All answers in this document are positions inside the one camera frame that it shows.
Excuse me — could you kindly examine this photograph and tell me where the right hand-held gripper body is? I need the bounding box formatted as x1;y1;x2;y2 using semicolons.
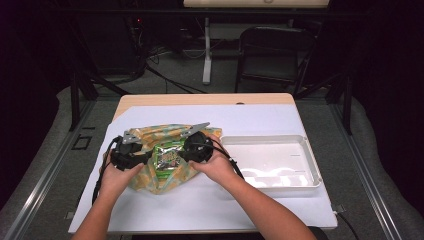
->
179;121;214;164

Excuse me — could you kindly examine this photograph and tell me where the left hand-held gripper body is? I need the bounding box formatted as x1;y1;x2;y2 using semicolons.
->
110;130;153;172

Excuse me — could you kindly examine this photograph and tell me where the green seaweed snack packet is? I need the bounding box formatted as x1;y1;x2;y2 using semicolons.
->
152;140;186;181

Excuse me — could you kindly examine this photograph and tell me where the orange floral drawstring bag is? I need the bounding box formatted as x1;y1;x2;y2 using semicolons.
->
126;123;223;195

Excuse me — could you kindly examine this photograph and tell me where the white plastic tray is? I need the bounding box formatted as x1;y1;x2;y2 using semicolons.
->
220;134;323;192

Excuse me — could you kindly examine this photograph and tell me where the person's left hand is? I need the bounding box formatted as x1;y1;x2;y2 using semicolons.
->
99;159;145;198

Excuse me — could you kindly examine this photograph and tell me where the person's right hand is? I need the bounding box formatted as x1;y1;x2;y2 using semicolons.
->
189;134;241;186

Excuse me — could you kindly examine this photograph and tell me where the white table sheet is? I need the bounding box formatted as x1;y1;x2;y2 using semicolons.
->
68;103;338;234

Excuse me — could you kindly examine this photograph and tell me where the black metal stand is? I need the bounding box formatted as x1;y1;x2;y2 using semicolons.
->
294;71;354;136
68;68;131;133

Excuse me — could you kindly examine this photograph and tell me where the white desk leg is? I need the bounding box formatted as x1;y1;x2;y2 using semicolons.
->
202;16;213;86

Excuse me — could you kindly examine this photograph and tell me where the dark equipment box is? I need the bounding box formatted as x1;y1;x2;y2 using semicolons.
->
78;14;143;76

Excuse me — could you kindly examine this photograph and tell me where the black folding chair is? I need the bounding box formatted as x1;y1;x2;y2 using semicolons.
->
234;25;316;96

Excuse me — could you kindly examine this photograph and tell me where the light desk top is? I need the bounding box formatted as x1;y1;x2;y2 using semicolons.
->
183;0;329;9

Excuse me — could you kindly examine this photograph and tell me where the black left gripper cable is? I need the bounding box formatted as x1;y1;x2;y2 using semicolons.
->
91;135;123;206

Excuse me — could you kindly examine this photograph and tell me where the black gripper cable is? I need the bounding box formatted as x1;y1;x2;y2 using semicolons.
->
91;135;123;206
191;141;246;181

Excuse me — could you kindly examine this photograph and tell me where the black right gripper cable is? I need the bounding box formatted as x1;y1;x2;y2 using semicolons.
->
191;141;246;181

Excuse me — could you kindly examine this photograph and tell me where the black floor cable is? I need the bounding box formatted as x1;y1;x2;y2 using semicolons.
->
144;64;208;95

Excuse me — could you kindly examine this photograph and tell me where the aluminium floor rail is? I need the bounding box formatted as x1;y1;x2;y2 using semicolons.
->
328;103;403;240
3;99;98;240

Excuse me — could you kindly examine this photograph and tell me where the black cable at table corner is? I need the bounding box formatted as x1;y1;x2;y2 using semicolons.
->
334;211;361;240

